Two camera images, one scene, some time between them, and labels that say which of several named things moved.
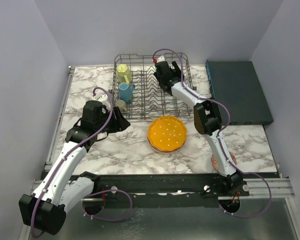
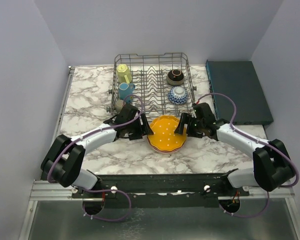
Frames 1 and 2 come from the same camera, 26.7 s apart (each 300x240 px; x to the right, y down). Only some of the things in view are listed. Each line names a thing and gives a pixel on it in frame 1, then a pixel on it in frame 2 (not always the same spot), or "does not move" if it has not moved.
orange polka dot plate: (167, 133) does not move
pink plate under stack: (164, 151) does not move
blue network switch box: (235, 83) does not move
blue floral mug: (125, 91) does not move
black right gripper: (178, 74) to (185, 118)
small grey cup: (121, 105) does not move
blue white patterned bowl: (214, 163) to (177, 95)
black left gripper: (120, 123) to (143, 130)
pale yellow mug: (123, 74) does not move
